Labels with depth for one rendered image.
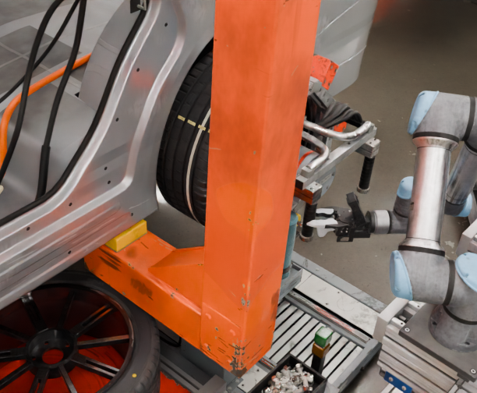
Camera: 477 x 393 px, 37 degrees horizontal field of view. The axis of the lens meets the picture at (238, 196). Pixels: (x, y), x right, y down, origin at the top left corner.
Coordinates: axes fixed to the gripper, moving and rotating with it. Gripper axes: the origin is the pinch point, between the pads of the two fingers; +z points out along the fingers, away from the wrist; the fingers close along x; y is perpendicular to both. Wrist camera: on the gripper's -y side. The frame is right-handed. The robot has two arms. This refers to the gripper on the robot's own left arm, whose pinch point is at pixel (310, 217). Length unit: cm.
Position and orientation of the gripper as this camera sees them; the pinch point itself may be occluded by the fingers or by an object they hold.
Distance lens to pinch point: 219.2
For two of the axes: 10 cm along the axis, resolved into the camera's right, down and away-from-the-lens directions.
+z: -9.9, 0.1, -1.1
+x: -0.9, -6.2, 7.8
